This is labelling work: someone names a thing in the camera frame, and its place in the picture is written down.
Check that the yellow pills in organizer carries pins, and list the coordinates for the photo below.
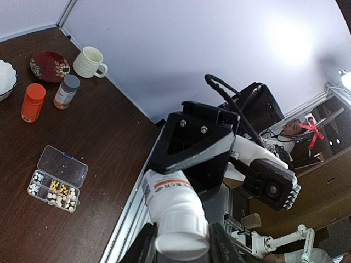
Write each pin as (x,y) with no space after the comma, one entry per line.
(59,187)

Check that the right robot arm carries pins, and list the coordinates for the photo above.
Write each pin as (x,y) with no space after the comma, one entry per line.
(255,105)

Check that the right aluminium frame post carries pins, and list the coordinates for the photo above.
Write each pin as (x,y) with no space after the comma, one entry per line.
(65,13)

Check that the small white pills in organizer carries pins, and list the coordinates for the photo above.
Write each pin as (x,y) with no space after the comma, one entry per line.
(35,183)

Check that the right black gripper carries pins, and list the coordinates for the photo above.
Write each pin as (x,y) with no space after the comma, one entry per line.
(197,141)

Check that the white fluted bowl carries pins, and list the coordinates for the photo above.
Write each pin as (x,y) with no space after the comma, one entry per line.
(8,79)

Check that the taller small white bottle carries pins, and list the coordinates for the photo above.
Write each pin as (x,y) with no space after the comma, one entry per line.
(173,204)

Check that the taller bottle white cap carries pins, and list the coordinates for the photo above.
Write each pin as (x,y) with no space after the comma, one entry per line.
(182,237)

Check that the front aluminium rail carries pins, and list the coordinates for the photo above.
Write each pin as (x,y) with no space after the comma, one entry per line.
(134,215)

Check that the person in background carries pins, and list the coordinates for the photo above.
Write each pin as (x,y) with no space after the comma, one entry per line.
(282,143)

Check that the red patterned plate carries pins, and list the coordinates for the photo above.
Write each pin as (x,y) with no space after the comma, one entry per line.
(49,66)

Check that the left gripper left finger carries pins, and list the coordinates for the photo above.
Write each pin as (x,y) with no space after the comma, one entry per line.
(143,248)

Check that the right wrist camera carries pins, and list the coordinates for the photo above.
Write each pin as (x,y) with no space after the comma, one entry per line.
(262,175)

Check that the orange pill bottle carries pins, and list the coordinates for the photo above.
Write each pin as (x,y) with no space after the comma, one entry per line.
(32,103)

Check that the grey capped white orange bottle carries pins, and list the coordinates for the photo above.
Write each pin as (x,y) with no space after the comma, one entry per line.
(66,91)

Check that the clear plastic pill organizer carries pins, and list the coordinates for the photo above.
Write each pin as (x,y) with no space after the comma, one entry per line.
(58,165)

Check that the beige pills in organizer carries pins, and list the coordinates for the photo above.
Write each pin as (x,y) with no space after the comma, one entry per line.
(57,200)

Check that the cream ceramic mug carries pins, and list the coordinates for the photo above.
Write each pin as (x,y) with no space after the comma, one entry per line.
(89,63)

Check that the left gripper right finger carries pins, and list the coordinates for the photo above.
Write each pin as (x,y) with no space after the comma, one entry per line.
(221,248)

